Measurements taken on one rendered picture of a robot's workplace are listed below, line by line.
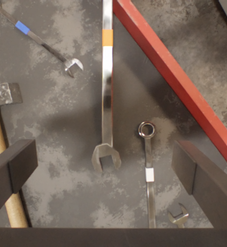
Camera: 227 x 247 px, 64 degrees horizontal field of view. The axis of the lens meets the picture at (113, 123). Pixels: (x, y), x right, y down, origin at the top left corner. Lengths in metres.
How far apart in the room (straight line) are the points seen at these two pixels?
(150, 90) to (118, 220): 0.21
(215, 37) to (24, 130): 1.25
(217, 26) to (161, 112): 1.16
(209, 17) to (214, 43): 0.16
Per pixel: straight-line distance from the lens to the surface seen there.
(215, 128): 0.26
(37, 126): 0.30
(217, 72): 1.34
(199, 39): 1.33
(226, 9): 1.36
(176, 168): 0.16
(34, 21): 0.32
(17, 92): 0.30
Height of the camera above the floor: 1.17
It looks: 84 degrees down
